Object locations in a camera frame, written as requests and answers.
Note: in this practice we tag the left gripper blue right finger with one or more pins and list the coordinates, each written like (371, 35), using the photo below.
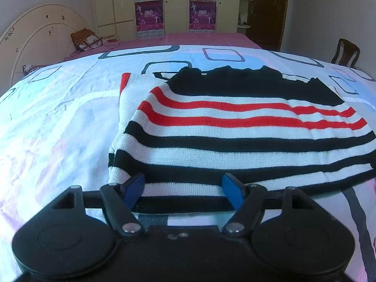
(235, 191)

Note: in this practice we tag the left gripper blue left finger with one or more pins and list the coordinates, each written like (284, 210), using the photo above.
(132, 190)

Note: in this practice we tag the striped knit sweater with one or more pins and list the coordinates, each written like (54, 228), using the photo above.
(184, 133)

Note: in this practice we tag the pink bed cover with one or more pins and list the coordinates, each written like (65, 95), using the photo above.
(212, 39)

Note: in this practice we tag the orange checked pillow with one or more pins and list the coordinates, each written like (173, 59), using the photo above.
(86, 39)

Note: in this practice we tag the floral small pillow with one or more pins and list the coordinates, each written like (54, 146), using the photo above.
(29, 68)

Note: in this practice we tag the cream arched headboard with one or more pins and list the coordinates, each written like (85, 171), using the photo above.
(41, 36)

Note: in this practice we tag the dark wooden chair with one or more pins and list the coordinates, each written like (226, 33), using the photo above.
(347, 53)

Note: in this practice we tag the cream yellow wardrobe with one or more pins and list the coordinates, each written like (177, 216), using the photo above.
(117, 17)

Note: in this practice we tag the dark wooden door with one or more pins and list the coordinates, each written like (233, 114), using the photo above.
(267, 22)

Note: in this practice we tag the wall shelf with items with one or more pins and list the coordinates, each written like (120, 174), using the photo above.
(243, 16)

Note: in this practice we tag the left purple wall poster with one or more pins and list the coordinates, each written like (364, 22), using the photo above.
(149, 18)

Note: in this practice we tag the purple wall poster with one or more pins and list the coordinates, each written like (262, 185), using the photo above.
(149, 18)
(202, 15)

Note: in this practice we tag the right purple wall poster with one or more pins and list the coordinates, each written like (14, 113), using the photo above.
(202, 15)

